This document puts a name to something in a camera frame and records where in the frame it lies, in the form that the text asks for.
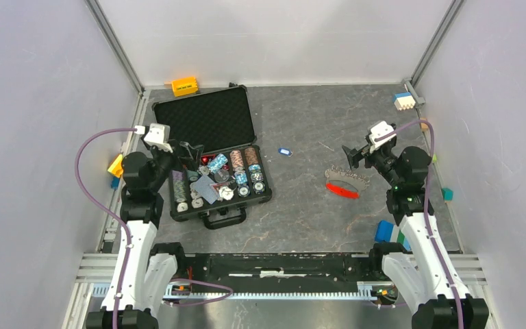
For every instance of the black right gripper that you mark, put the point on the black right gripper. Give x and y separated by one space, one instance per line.
353 156

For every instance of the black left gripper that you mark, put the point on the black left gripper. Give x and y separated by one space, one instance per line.
179 161

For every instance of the metal keyring tool red handle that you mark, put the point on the metal keyring tool red handle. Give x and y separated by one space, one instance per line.
345 183

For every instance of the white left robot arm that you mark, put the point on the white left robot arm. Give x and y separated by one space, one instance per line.
143 268

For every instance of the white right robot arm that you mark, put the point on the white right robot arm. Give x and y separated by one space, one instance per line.
424 274

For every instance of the black poker chip case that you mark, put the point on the black poker chip case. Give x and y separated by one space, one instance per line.
231 176

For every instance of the blue key tag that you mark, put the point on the blue key tag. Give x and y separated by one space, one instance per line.
285 152

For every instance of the blue white toy block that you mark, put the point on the blue white toy block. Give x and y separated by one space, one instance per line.
404 101

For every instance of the brown wooden cube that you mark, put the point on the brown wooden cube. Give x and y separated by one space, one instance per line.
424 125

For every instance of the yellow orange toy block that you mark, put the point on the yellow orange toy block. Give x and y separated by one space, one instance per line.
115 167

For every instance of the blue green white brick stack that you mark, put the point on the blue green white brick stack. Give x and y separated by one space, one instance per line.
388 232

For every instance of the small blue block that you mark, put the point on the small blue block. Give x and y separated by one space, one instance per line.
114 184

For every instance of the teal small cube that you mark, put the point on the teal small cube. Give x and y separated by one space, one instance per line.
447 194

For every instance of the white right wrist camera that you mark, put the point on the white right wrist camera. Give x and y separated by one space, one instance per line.
379 134

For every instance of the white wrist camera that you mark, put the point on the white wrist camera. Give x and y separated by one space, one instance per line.
157 136
379 134

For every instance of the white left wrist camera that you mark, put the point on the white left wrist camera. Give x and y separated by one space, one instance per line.
157 136

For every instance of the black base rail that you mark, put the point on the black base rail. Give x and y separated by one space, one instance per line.
283 273

